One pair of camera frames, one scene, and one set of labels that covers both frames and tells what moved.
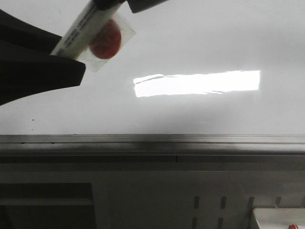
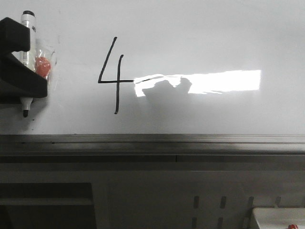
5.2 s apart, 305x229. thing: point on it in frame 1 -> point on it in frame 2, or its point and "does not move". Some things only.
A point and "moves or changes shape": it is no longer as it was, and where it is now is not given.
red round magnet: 106,40 moves or changes shape
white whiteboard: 193,67 does not move
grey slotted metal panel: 191,199 does not move
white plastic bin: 279,218 does not move
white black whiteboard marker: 82,31 -> 29,57
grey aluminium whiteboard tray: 153,149 does not move
